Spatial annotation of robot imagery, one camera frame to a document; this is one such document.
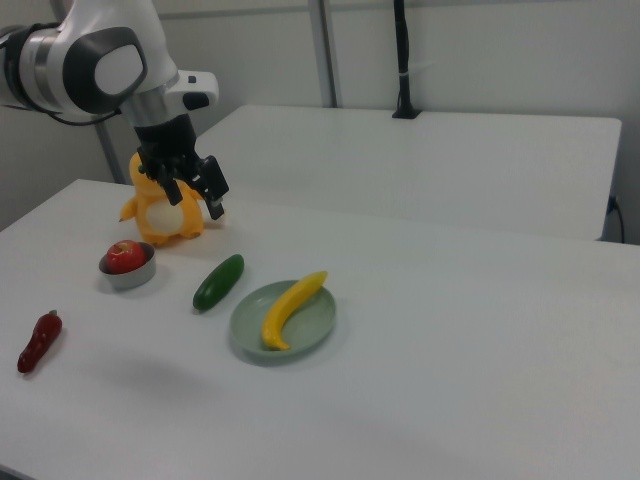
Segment small metal bowl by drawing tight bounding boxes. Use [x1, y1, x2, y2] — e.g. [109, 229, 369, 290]
[98, 241, 158, 290]

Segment yellow toy banana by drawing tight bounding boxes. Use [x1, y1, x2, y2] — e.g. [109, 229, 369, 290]
[261, 270, 329, 352]

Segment pale green plate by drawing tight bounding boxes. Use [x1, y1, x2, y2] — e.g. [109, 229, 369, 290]
[228, 279, 338, 367]

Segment green toy cucumber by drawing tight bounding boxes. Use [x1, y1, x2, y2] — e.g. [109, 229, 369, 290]
[192, 253, 246, 313]

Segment white side table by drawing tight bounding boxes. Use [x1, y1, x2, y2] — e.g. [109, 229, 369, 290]
[192, 104, 623, 243]

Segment black pole with clamp base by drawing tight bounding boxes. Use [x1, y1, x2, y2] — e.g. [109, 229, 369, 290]
[391, 0, 424, 120]

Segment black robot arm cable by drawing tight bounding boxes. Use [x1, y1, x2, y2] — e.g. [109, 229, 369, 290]
[44, 104, 124, 127]

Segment red toy apple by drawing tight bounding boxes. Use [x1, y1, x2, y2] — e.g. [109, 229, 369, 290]
[105, 240, 148, 275]

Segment orange plush dinosaur toy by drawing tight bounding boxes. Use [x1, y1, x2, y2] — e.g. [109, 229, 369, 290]
[118, 152, 229, 249]

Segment red toy chili pepper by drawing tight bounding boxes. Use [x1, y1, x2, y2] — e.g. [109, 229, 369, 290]
[17, 309, 64, 375]

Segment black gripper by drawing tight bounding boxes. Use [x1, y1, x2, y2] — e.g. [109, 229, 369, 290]
[132, 113, 231, 222]

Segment grey wall partition post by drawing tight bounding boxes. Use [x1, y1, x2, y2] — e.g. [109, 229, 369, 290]
[306, 0, 344, 109]

